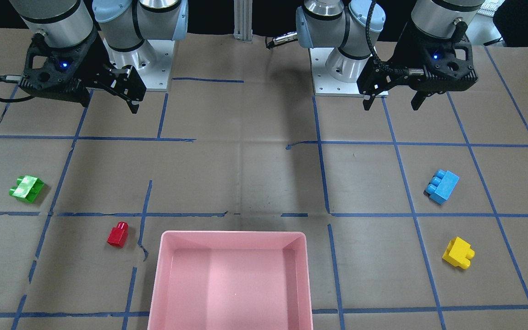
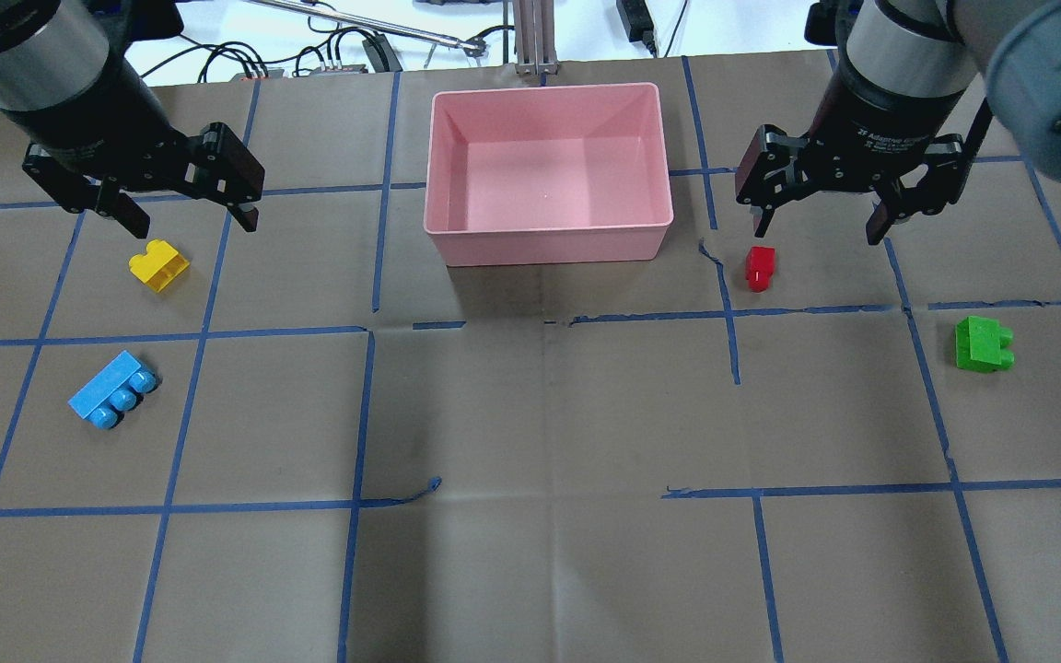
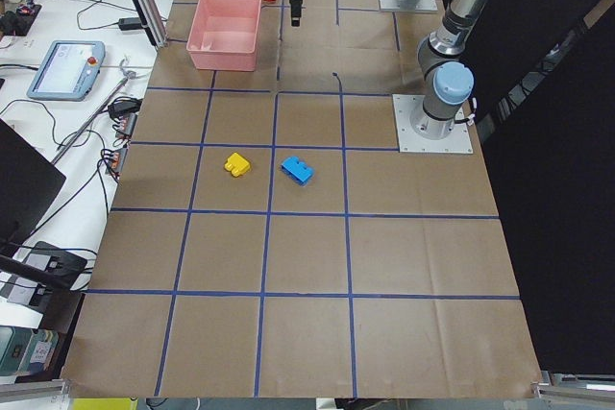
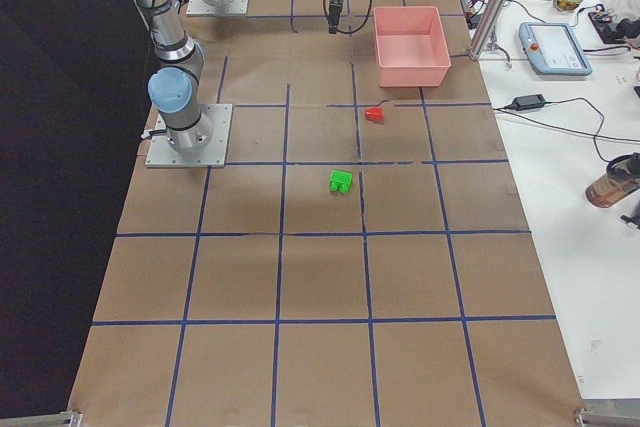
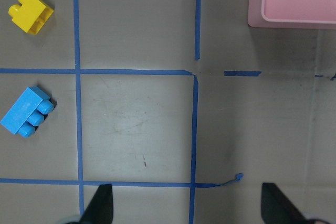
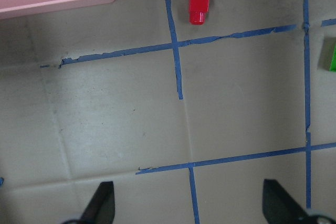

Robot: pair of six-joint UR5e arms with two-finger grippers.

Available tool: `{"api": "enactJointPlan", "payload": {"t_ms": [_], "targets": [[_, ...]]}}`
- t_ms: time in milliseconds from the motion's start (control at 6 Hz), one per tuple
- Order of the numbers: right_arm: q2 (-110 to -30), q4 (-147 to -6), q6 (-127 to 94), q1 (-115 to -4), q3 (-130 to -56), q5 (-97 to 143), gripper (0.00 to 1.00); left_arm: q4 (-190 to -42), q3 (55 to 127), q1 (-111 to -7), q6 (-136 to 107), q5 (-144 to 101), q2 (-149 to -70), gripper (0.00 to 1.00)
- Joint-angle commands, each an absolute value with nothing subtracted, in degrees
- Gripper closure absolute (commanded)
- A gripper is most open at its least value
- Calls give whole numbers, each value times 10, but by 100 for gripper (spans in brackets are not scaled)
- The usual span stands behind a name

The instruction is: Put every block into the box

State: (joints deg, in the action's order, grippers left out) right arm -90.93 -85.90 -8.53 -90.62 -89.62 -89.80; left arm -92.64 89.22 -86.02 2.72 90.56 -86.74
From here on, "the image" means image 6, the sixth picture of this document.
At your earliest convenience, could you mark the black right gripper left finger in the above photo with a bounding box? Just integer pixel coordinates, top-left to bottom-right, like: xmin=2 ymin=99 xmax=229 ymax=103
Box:
xmin=80 ymin=181 xmax=115 ymax=224

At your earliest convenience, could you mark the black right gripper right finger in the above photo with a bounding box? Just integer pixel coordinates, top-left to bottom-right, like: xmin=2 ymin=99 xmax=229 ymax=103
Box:
xmin=262 ymin=179 xmax=309 ymax=224

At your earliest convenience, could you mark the green toy block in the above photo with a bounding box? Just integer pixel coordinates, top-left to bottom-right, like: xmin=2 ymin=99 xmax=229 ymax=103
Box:
xmin=329 ymin=45 xmax=336 ymax=72

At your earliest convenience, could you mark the red toy block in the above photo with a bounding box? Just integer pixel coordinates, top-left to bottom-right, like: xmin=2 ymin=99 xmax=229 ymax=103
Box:
xmin=188 ymin=0 xmax=209 ymax=25

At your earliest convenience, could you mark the brown paper table cover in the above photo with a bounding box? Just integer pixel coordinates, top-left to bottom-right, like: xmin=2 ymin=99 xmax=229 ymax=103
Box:
xmin=1 ymin=0 xmax=335 ymax=223

